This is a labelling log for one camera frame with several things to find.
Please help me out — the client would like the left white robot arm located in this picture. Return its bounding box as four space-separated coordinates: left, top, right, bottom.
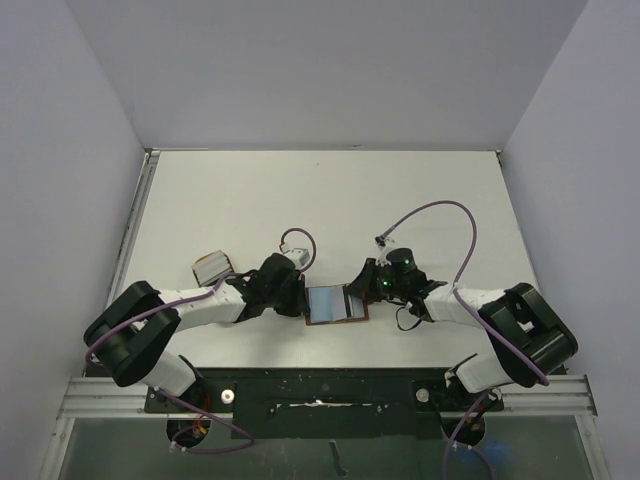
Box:
83 249 314 411

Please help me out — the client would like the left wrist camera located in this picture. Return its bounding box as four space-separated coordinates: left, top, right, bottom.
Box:
281 245 311 271

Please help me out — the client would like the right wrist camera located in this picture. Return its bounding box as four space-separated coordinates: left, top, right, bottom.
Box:
374 235 397 266

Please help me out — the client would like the brown leather card holder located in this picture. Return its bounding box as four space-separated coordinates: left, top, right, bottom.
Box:
305 285 369 326

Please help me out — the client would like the aluminium frame rail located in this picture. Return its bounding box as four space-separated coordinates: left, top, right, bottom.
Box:
57 373 599 421

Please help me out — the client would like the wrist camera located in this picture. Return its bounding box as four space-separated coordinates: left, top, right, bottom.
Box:
281 245 311 271
374 235 397 266

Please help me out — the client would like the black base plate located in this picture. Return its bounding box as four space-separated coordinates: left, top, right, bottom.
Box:
144 367 506 446

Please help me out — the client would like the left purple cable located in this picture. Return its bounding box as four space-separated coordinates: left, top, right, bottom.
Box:
84 227 319 454

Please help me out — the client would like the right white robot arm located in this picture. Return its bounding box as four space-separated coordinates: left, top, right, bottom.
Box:
346 248 578 409

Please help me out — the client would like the grey credit card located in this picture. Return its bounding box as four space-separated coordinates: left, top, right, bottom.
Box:
342 286 367 320

